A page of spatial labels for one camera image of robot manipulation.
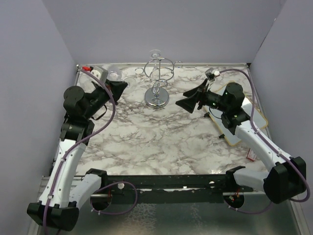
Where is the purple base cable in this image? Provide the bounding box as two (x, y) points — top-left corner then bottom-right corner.
(89, 182), (139, 216)
(227, 193), (276, 214)

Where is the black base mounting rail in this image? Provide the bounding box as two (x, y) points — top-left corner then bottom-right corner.
(91, 174), (253, 205)

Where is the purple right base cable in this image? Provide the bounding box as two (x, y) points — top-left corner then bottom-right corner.
(227, 193), (276, 214)

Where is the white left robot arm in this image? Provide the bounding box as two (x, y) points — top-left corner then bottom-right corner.
(27, 80), (128, 231)

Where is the clear wine glass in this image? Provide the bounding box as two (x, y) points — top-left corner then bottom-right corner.
(107, 65), (136, 90)
(149, 49), (161, 70)
(77, 73), (94, 91)

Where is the chrome wine glass rack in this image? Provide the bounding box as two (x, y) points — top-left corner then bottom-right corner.
(135, 57), (182, 109)

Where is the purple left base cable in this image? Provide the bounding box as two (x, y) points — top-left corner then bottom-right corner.
(89, 182), (139, 216)

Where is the small red white packet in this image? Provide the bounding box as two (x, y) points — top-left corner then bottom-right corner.
(246, 149), (256, 161)

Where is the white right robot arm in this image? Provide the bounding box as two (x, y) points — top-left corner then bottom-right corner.
(176, 80), (308, 204)

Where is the small wood-framed whiteboard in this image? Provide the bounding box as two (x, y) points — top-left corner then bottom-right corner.
(205, 95), (268, 146)

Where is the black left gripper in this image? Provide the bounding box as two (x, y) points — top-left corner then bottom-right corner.
(84, 78), (128, 119)

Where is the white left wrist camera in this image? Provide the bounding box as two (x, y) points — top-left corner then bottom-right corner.
(90, 66), (109, 83)

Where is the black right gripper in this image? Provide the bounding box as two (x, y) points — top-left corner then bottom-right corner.
(176, 79), (229, 114)

